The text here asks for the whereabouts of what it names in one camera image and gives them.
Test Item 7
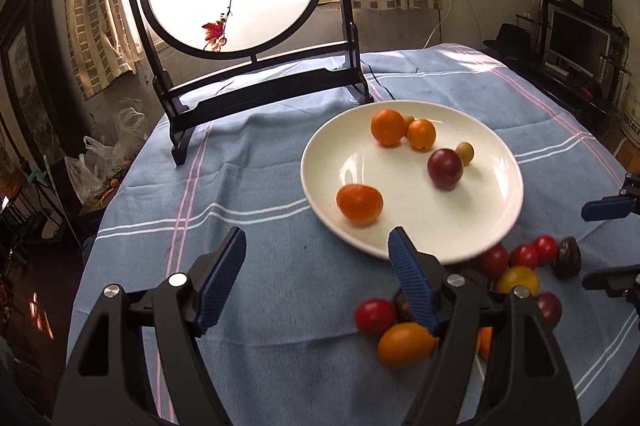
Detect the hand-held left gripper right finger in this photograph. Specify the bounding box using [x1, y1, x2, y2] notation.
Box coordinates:
[387, 226, 583, 426]

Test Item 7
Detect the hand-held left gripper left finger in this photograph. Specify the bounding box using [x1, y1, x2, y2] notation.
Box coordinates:
[52, 226, 248, 426]

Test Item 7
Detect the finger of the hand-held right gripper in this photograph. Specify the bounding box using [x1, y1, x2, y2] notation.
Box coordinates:
[582, 265, 640, 301]
[581, 173, 640, 221]

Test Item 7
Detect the dark brown date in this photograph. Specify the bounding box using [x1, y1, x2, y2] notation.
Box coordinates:
[552, 236, 582, 281]
[392, 288, 416, 324]

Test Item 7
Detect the red cherry tomato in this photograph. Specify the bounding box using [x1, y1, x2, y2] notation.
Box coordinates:
[354, 299, 397, 336]
[475, 243, 510, 281]
[531, 235, 559, 265]
[509, 243, 540, 271]

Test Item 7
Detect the yellow-orange tomato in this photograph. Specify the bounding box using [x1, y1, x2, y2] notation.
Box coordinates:
[376, 322, 441, 369]

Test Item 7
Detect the white round plate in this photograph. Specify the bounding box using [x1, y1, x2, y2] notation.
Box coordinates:
[300, 100, 525, 265]

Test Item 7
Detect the small orange citrus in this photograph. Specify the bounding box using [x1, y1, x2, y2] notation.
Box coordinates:
[475, 326, 495, 361]

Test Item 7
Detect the yellow-green tomato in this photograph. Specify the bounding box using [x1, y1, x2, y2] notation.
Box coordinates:
[495, 265, 540, 297]

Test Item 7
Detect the orange tangerine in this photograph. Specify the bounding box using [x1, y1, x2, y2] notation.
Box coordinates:
[336, 184, 384, 227]

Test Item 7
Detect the blue striped tablecloth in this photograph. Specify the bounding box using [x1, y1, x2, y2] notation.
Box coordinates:
[67, 42, 640, 426]

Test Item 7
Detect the dark television cabinet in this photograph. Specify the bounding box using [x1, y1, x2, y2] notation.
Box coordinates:
[505, 50, 626, 131]

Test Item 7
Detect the small orange kumquat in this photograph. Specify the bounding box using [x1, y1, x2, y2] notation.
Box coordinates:
[407, 119, 437, 151]

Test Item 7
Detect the large round orange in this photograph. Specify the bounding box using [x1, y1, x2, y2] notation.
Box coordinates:
[370, 109, 407, 148]

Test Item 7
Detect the white plastic bag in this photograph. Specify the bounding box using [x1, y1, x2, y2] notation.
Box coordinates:
[65, 136, 131, 207]

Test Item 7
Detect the television monitor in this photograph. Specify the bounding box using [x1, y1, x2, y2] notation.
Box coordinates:
[545, 3, 613, 79]

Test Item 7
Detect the clear plastic bag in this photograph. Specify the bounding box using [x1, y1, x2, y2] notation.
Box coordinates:
[116, 98, 148, 141]

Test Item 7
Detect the black hat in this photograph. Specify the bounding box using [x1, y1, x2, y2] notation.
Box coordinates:
[482, 23, 536, 56]

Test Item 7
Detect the dark framed painting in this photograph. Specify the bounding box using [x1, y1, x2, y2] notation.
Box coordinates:
[0, 0, 68, 161]

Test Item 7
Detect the white cable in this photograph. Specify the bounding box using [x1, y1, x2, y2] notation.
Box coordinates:
[422, 0, 456, 49]

